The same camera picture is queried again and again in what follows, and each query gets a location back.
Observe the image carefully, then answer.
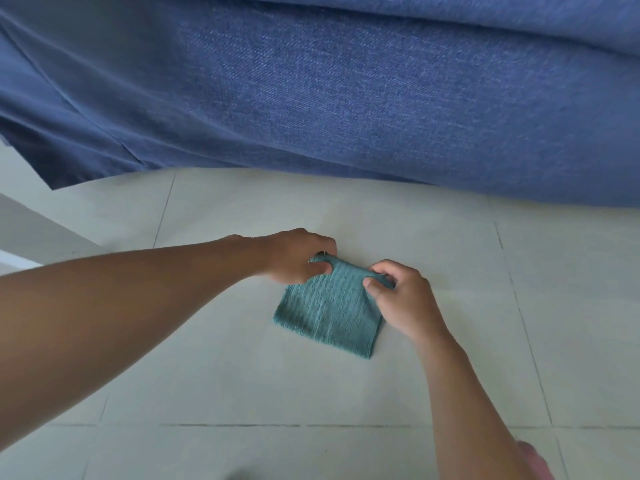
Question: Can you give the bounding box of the person's right hand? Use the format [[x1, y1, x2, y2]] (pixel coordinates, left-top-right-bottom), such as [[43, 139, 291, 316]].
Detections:
[[363, 260, 452, 346]]

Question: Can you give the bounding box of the person's left hand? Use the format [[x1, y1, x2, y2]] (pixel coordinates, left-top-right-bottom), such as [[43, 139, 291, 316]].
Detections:
[[251, 228, 339, 286]]

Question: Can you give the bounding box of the teal ribbed cloth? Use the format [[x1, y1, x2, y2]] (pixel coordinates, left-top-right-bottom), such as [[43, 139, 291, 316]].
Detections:
[[273, 252, 397, 360]]

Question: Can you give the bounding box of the person's right forearm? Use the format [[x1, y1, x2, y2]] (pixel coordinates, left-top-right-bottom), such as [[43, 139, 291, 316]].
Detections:
[[414, 328, 540, 480]]

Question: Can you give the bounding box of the person's left forearm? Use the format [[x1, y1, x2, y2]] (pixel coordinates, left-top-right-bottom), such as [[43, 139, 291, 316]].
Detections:
[[0, 236, 265, 451]]

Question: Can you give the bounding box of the blue fabric sofa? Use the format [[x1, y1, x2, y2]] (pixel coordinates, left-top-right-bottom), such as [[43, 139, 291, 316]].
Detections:
[[0, 0, 640, 210]]

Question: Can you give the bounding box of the person's foot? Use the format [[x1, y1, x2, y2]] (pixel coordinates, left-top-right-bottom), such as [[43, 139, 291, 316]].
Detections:
[[516, 441, 552, 480]]

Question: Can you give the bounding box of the white furniture base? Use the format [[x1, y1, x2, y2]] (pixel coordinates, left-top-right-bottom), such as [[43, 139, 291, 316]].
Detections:
[[0, 136, 108, 276]]

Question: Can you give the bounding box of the dark blue smooth cloth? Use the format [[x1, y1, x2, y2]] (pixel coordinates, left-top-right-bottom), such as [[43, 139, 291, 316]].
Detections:
[[0, 10, 152, 191]]

